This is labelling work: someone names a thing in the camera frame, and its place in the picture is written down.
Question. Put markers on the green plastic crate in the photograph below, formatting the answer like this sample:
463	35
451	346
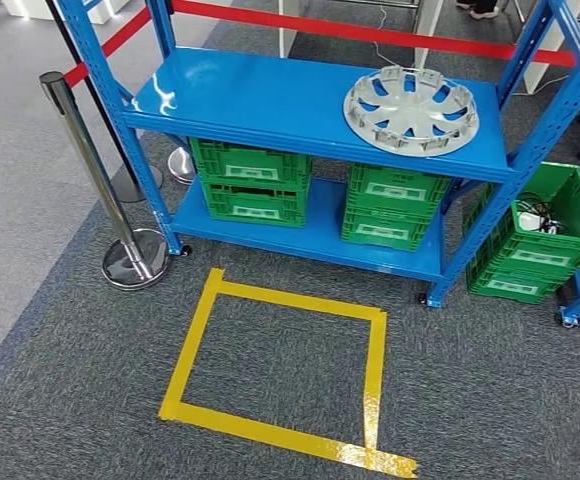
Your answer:
205	162
350	232
360	185
475	285
565	182
214	208

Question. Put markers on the grey plastic hubcap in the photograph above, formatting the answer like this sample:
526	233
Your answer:
410	112

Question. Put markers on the red barrier belt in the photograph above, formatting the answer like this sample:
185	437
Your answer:
320	26
120	36

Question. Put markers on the white power adapter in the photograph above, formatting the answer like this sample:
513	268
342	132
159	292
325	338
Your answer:
528	220

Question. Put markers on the person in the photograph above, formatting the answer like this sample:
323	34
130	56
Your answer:
485	12

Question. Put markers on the white plinth with light strips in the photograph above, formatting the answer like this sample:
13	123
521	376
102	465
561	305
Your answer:
25	8

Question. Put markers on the chrome stanchion post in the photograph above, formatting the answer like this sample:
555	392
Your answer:
134	265
182	169

